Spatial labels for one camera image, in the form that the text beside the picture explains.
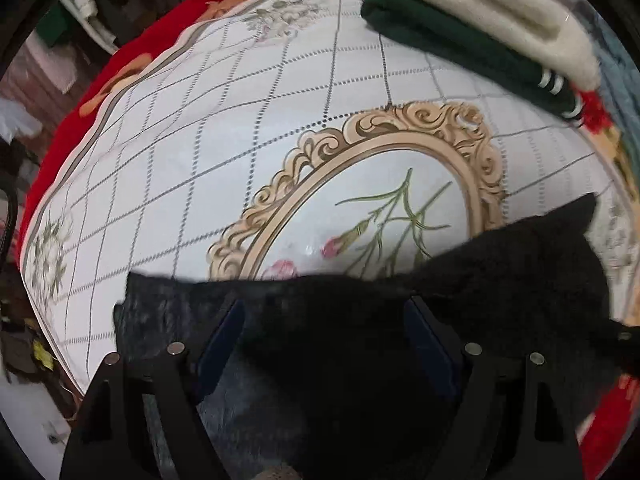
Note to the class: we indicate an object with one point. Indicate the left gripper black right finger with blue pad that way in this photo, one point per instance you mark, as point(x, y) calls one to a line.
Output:
point(509, 420)

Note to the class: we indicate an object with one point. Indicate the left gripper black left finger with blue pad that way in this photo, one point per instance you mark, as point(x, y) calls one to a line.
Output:
point(131, 403)

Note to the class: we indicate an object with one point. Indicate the black leather jacket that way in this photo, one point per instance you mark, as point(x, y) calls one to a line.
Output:
point(325, 379)

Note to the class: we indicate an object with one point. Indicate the pile of clothes on shelf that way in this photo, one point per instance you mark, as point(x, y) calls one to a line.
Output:
point(65, 42)

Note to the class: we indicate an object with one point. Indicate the grey gloved hand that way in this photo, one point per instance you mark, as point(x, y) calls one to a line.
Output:
point(278, 472)

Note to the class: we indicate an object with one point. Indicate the red floral blanket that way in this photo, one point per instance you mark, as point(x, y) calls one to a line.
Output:
point(608, 437)

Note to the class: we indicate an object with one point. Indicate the white patterned bed sheet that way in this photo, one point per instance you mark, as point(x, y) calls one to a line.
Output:
point(289, 138)

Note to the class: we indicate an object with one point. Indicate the light blue folded garment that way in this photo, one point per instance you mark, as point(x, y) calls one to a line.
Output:
point(620, 83)

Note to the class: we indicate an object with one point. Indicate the green folded sweater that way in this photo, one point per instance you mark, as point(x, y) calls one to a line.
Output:
point(417, 24)

